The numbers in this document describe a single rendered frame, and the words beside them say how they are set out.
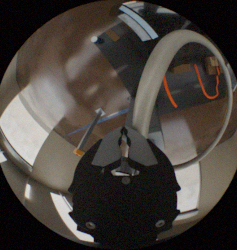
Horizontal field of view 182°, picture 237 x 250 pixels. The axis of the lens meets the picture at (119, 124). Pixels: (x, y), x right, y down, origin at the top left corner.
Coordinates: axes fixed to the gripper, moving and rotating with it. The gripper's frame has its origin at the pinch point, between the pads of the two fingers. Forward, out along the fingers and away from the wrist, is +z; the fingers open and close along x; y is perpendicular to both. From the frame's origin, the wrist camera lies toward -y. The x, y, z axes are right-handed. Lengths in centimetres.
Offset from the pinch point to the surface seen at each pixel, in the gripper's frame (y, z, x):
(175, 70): -39, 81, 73
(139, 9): -55, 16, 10
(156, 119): 20, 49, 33
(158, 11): -56, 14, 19
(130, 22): -49, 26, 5
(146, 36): -37.8, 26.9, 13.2
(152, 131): 27, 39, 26
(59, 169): 435, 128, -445
